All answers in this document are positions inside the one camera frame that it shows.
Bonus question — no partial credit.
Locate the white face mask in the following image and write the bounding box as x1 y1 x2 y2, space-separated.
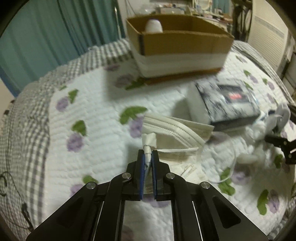
140 113 214 168

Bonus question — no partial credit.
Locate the grey checked bed sheet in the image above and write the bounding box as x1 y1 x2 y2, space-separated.
0 38 287 239

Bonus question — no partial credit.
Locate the black and white patterned packet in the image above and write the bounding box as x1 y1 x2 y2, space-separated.
188 78 262 131

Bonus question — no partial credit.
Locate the teal curtain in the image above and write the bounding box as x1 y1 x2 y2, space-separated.
0 0 122 98

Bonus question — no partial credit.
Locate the white air conditioner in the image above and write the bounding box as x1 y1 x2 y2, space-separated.
246 0 296 77

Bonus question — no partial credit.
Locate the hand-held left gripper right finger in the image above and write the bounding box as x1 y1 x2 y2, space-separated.
151 150 270 241

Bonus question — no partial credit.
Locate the cluttered shelf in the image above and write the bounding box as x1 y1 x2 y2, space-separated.
148 0 234 24

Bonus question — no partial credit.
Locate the black cable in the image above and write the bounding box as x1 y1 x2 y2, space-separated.
0 170 34 232

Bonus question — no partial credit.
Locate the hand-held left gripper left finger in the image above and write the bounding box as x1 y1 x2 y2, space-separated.
25 149 146 241

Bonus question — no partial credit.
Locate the white floral quilt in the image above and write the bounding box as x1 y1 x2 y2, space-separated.
32 52 292 239

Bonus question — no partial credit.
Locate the white rounded object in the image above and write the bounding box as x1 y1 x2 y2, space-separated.
145 19 163 33

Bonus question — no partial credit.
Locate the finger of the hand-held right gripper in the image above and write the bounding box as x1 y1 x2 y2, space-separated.
265 134 296 165

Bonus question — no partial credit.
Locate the brown cardboard box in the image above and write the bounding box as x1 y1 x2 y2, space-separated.
126 14 235 85

